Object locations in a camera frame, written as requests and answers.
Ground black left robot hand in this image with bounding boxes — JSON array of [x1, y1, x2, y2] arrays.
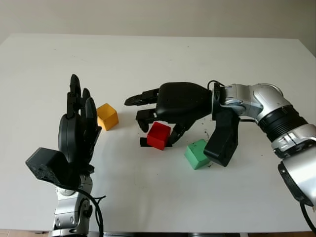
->
[[58, 74, 102, 175]]

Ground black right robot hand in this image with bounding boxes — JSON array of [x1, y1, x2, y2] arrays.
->
[[124, 81, 222, 146]]

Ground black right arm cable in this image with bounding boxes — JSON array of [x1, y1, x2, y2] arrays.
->
[[299, 199, 316, 233]]

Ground green wooden block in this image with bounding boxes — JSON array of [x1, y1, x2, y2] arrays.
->
[[184, 139, 211, 170]]

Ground red wooden block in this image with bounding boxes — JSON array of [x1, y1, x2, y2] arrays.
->
[[147, 121, 172, 151]]

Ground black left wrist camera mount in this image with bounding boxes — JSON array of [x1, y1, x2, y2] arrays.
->
[[25, 147, 76, 188]]

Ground black tape marker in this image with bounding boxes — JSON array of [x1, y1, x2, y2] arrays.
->
[[139, 137, 173, 149]]

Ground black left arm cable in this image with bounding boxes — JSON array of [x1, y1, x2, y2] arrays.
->
[[74, 186, 107, 235]]

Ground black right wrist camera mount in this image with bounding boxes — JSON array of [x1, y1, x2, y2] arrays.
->
[[203, 108, 240, 167]]

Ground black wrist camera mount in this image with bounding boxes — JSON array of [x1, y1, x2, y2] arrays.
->
[[25, 147, 76, 188], [203, 108, 240, 167]]

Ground yellow wooden block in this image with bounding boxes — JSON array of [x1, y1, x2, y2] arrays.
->
[[96, 103, 119, 131]]

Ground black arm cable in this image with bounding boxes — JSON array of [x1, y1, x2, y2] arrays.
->
[[299, 199, 316, 233], [74, 186, 107, 235]]

